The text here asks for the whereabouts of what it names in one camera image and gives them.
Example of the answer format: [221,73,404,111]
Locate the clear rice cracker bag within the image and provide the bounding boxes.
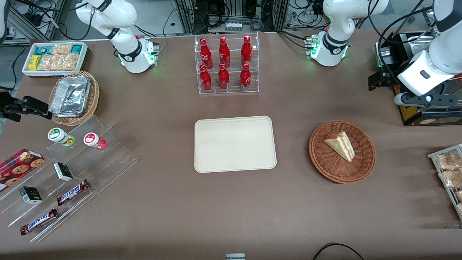
[50,44,73,56]
[58,53,79,71]
[37,54,60,71]

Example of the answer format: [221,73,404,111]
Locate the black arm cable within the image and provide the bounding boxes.
[367,0,438,84]

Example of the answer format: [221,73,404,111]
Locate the triangular sandwich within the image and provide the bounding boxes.
[323,131,356,163]

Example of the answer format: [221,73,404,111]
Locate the clear acrylic bottle rack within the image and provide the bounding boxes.
[194,32,260,95]

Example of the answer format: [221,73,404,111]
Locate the white snack bin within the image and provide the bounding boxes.
[22,42,88,78]

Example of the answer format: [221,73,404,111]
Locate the small black carton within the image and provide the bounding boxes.
[19,186,43,205]
[53,162,74,182]

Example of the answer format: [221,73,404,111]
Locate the stacked aluminium foil trays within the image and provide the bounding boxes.
[49,75,92,117]

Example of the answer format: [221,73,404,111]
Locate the grey wire rack tray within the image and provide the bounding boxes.
[427,143,462,221]

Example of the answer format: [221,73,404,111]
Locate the Snickers chocolate bar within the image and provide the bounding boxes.
[19,208,59,236]
[56,179,91,207]

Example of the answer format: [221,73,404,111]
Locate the metal shelf frame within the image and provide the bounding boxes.
[6,0,67,41]

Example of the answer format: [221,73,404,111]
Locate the red lid yogurt cup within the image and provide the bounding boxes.
[83,133,107,151]

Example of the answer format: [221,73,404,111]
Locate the clear acrylic step shelf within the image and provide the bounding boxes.
[0,115,138,243]

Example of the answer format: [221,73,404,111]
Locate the black table cable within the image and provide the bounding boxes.
[312,243,365,260]

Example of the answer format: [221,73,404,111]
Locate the oval light wicker basket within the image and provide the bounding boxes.
[48,71,100,126]

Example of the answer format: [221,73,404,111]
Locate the aluminium frame post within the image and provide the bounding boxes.
[271,0,288,32]
[177,0,197,35]

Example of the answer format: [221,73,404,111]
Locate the red tartan cookie box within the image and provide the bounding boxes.
[0,148,45,192]

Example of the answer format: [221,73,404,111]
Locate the steel food pan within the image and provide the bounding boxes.
[406,35,436,55]

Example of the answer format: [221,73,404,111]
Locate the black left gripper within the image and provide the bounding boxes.
[368,70,398,91]

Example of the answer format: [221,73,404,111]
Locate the round brown wicker basket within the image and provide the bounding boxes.
[309,120,376,185]

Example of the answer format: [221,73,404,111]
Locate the black hot food display case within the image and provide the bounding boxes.
[375,31,462,127]

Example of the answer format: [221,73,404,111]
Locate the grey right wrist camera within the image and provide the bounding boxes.
[0,104,23,122]

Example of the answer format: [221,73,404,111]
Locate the red cola bottle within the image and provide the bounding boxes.
[240,63,252,91]
[199,38,213,69]
[199,64,213,92]
[218,63,230,90]
[241,35,253,67]
[218,36,231,68]

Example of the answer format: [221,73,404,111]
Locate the beige plastic tray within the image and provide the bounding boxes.
[194,116,277,173]

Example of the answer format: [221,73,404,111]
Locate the green lid yogurt cup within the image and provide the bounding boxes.
[47,127,75,147]

